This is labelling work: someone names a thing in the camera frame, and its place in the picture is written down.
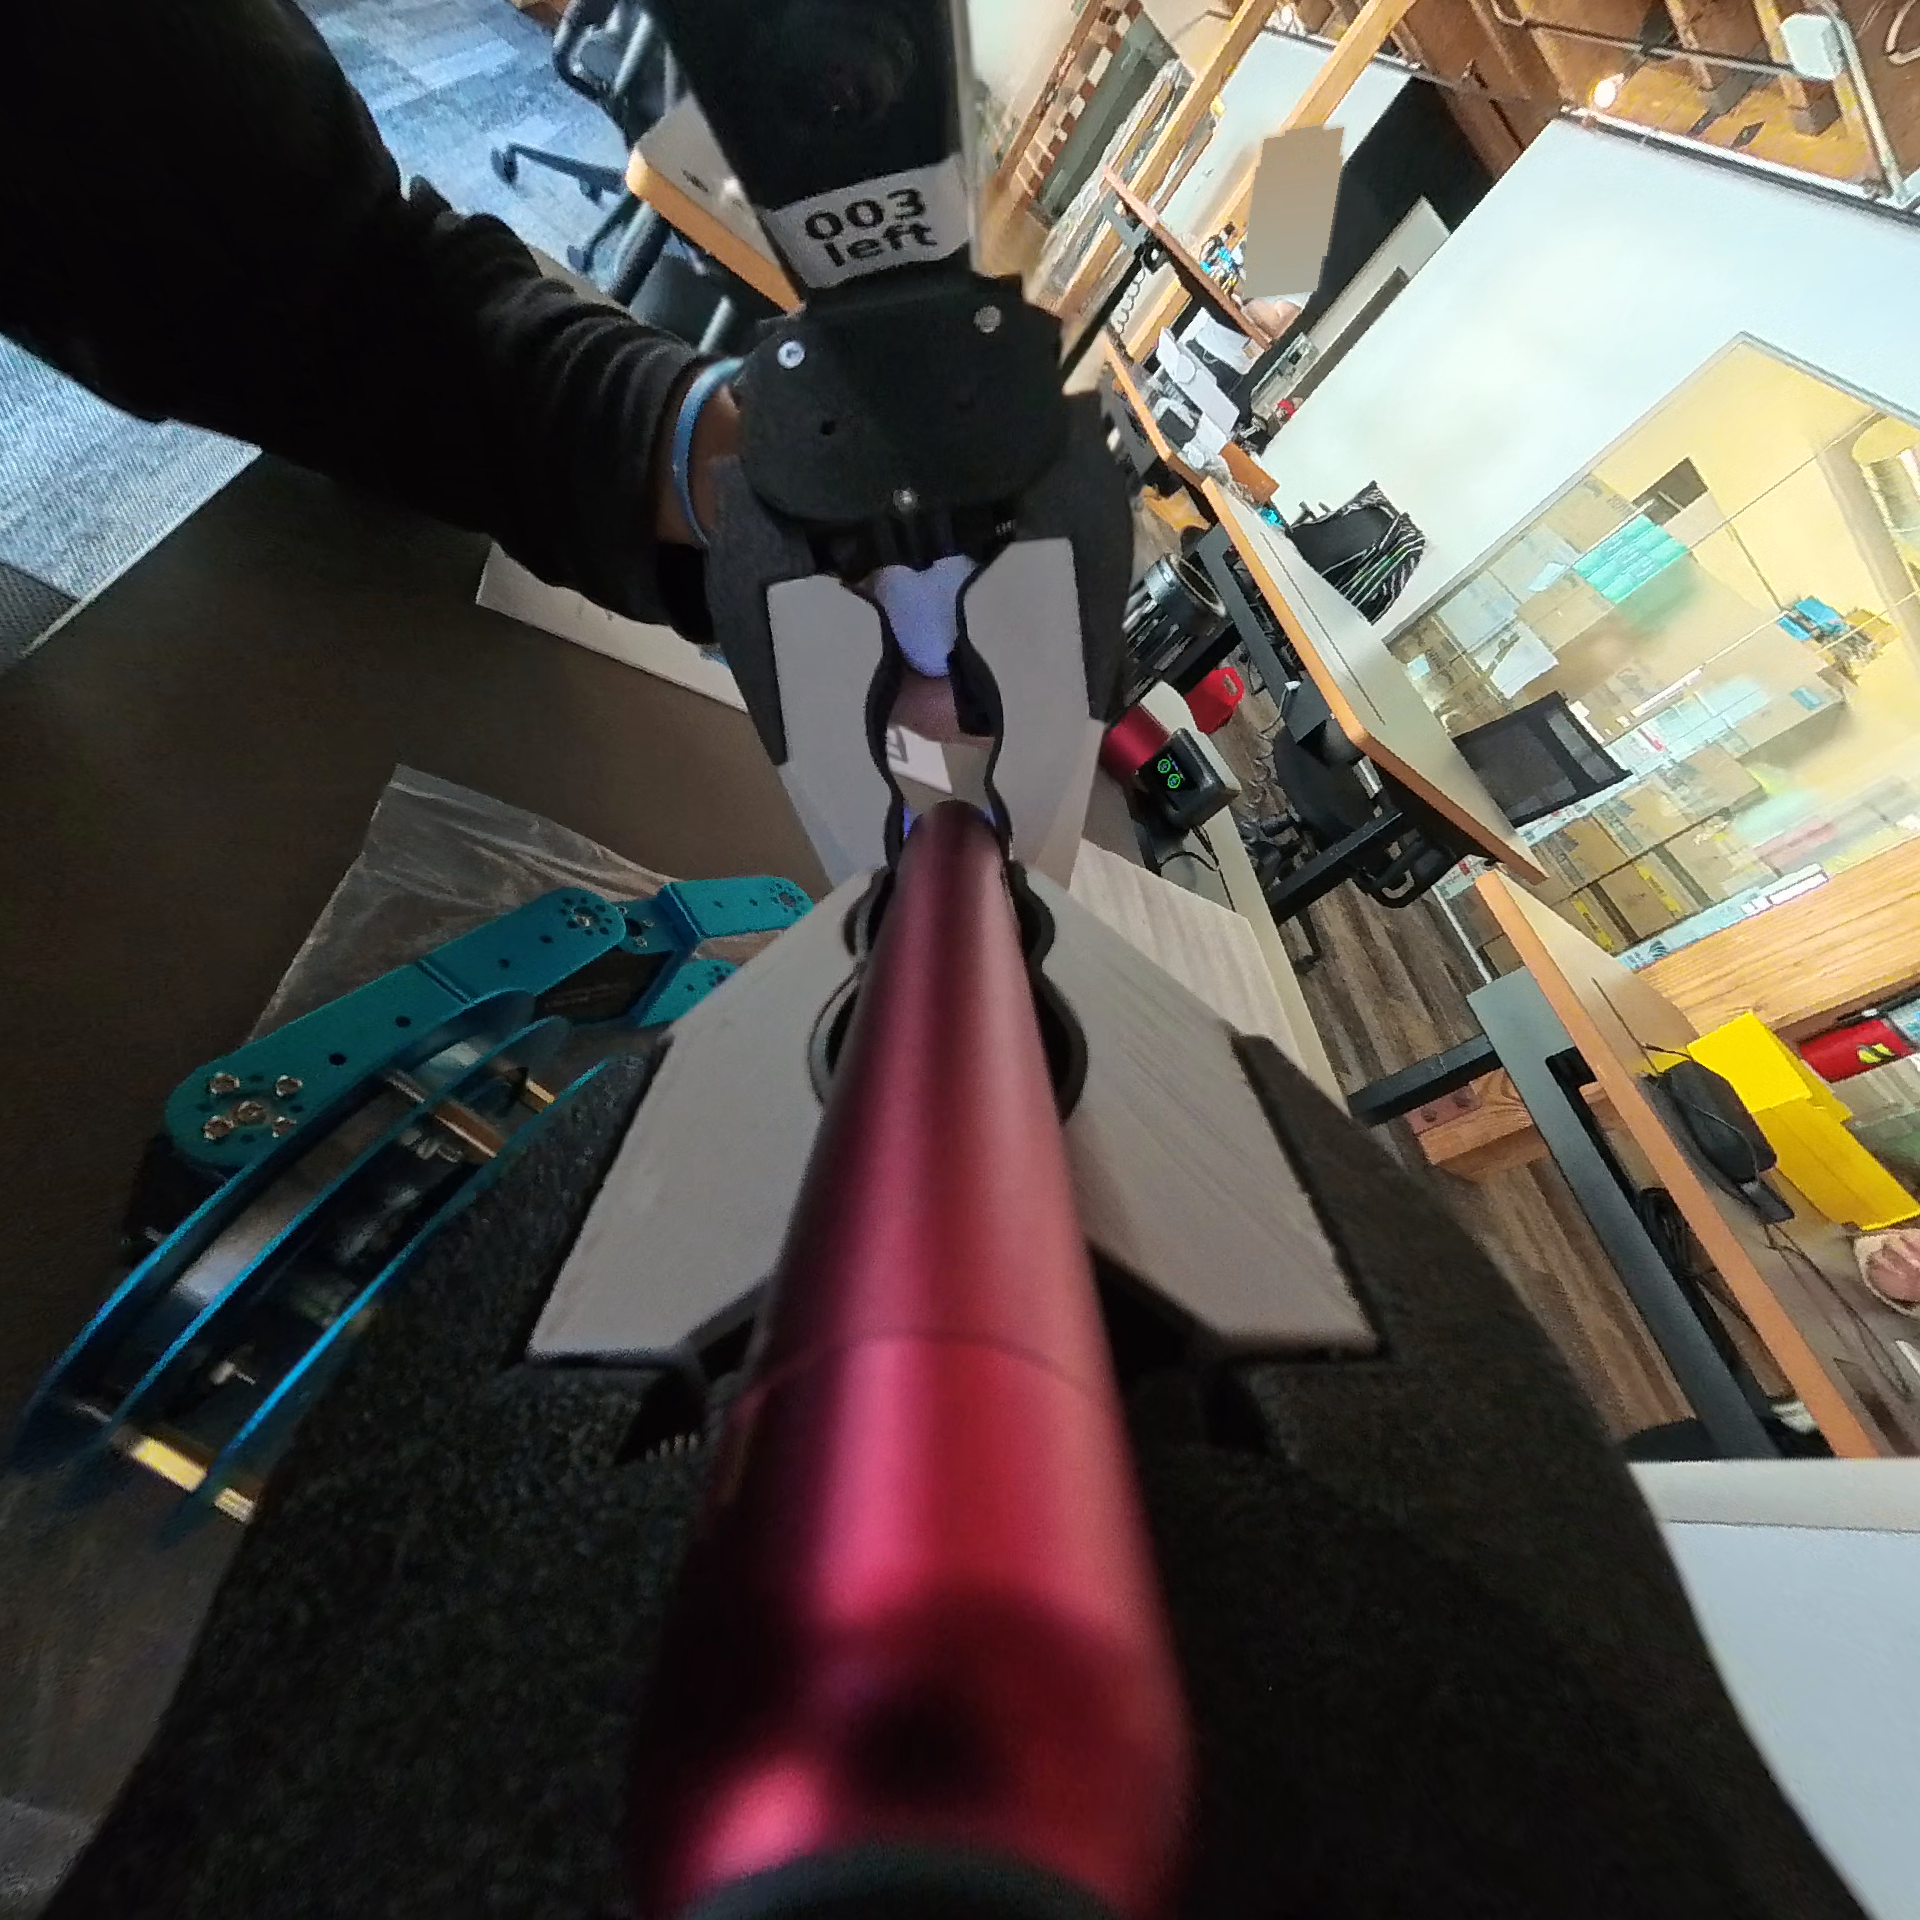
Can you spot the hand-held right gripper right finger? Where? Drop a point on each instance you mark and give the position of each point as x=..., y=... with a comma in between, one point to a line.
x=1184, y=1184

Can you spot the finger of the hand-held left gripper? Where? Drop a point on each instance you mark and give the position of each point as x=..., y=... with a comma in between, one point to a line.
x=827, y=704
x=1043, y=675

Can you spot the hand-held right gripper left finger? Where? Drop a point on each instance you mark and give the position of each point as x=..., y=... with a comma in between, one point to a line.
x=676, y=1200

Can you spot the red electric screwdriver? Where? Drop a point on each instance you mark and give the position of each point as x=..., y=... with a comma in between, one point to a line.
x=932, y=1424

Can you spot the blue toy robot arm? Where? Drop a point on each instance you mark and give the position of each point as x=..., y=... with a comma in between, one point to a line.
x=347, y=1036

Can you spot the person's left forearm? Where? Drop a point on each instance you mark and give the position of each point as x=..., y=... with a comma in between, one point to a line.
x=375, y=346

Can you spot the desk with orange edge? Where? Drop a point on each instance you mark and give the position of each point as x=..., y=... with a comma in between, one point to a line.
x=704, y=211
x=1350, y=675
x=1815, y=1350

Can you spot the grey work desk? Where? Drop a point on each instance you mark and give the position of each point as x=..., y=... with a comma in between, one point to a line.
x=149, y=825

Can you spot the red metal cylinder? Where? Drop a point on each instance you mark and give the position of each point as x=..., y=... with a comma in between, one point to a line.
x=1138, y=744

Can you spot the black cylindrical bottle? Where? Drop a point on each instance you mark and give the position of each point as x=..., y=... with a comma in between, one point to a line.
x=1184, y=623

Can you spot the black charger with green display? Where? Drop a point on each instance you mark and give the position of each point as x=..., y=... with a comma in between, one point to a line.
x=1184, y=779

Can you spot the white ribbed foam sheet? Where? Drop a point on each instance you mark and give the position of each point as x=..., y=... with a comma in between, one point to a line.
x=1184, y=960

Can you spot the printed instruction sheet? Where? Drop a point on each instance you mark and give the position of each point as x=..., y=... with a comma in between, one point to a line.
x=600, y=639

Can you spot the black striped bag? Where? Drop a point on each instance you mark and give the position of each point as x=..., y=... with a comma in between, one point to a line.
x=1358, y=546

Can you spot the clear plastic bag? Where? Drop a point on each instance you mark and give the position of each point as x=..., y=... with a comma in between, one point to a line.
x=494, y=868

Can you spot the black office chair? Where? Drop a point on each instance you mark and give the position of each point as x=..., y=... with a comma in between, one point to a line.
x=1539, y=756
x=592, y=135

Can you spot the black pouch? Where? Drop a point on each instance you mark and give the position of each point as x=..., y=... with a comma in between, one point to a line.
x=1711, y=1119

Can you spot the yellow box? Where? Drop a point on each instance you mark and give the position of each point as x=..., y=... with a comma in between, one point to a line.
x=1799, y=1108

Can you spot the red fire extinguisher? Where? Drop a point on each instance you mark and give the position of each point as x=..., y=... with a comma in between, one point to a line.
x=1862, y=1044

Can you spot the orange and white cardboard box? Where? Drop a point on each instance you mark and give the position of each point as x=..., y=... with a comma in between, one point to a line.
x=1799, y=1650

